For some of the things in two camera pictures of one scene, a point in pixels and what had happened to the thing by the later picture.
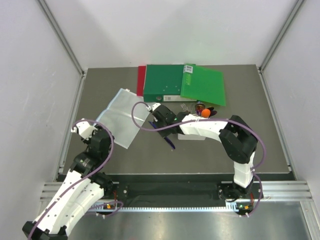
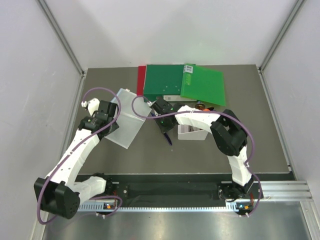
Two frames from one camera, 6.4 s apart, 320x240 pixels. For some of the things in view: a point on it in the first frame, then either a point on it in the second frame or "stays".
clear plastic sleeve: x=117 y=117 stays
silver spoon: x=199 y=107 stays
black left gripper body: x=88 y=141 -> x=112 y=128
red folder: x=141 y=78 stays
